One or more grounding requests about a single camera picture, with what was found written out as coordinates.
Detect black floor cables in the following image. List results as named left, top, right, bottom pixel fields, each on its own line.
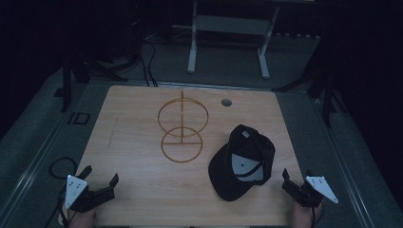
left=126, top=31, right=159, bottom=88

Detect gold wire hat stand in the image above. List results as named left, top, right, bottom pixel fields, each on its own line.
left=157, top=90, right=210, bottom=164

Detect black metal floor stand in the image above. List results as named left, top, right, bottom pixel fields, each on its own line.
left=271, top=61, right=349, bottom=129
left=52, top=56, right=129, bottom=114

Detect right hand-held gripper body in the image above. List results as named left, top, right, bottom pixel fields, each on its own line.
left=281, top=176, right=339, bottom=209

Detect black baseball cap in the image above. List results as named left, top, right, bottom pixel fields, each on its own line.
left=207, top=123, right=277, bottom=202

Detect person's right hand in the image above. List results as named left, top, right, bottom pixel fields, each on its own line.
left=292, top=200, right=325, bottom=228

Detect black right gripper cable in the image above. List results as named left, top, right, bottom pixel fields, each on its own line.
left=310, top=202, right=325, bottom=228

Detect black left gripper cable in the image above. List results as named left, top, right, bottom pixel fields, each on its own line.
left=44, top=157, right=79, bottom=228

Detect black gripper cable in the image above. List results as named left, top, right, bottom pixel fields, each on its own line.
left=44, top=157, right=79, bottom=228
left=310, top=202, right=325, bottom=228

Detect person's left hand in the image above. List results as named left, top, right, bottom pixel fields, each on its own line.
left=67, top=206, right=97, bottom=228

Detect white metal desk frame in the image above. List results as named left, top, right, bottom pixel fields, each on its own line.
left=171, top=0, right=318, bottom=81

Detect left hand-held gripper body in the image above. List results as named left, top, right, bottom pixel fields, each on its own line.
left=64, top=174, right=116, bottom=214

